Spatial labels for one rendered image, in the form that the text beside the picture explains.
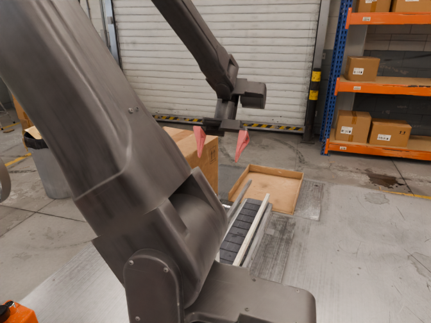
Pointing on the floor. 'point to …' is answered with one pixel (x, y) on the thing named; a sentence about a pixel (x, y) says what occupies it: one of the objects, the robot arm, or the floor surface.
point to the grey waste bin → (50, 173)
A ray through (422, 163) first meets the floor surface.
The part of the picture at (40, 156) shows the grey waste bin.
